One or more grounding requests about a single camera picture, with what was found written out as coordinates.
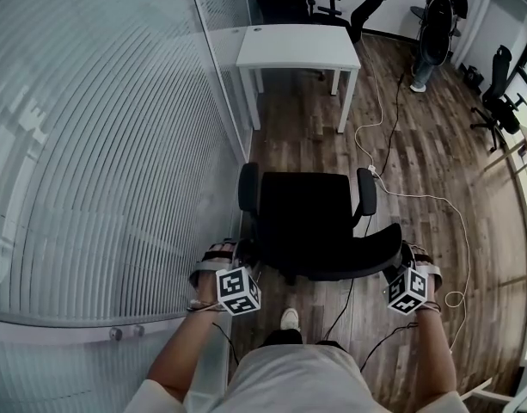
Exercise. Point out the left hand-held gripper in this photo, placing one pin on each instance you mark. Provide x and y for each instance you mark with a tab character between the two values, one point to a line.
237	291

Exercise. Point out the black trousers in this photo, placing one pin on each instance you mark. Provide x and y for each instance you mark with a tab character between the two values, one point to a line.
282	338

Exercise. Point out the black rounded case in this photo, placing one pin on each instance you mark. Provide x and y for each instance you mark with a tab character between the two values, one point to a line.
437	37

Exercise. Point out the white sneaker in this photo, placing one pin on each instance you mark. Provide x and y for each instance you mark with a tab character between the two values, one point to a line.
289	318

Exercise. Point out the person in white coat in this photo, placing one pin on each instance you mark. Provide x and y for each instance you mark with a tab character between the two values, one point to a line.
297	381

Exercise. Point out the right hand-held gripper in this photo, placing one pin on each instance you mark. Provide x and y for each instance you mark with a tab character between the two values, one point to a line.
409	291

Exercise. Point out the round black side table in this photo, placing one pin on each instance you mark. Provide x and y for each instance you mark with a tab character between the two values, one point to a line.
417	12

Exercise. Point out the round door knob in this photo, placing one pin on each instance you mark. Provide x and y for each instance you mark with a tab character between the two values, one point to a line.
139	330
115	334

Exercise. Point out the white standing desk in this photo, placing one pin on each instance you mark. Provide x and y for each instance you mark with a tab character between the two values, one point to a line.
482	387

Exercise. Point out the black headrest office chair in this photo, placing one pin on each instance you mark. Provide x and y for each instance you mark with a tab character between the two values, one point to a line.
499	80

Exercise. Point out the person's left hand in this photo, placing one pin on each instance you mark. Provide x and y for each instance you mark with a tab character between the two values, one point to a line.
207	288

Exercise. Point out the black floor box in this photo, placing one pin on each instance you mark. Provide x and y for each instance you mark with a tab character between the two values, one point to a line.
473	75

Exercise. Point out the white power strip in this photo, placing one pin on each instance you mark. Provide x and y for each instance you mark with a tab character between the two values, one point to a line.
371	170

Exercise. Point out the person's left forearm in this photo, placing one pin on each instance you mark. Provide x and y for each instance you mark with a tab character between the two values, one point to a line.
181	351

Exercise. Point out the black reclined office chair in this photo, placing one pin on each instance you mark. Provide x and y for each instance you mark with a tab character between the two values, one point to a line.
366	11

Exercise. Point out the white table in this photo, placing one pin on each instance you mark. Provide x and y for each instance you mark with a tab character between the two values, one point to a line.
297	45

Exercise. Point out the person's right hand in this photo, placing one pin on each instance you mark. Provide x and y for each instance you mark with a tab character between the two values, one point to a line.
420	256

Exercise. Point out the person's right forearm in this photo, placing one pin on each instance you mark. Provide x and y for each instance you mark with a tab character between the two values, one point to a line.
435	351

